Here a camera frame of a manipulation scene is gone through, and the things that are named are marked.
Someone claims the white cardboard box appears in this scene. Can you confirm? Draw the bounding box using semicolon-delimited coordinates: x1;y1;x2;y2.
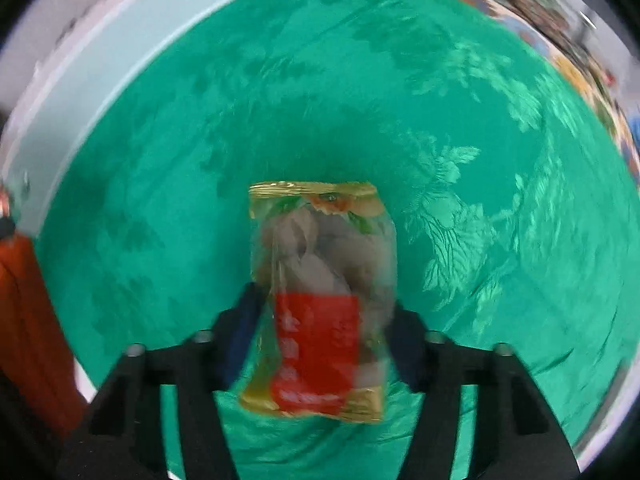
1;0;234;236

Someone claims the green floral bedspread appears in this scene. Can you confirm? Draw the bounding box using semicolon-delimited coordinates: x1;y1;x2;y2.
34;0;640;480

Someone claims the gold red chestnut bag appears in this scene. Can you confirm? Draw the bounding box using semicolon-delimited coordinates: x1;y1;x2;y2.
240;181;397;424

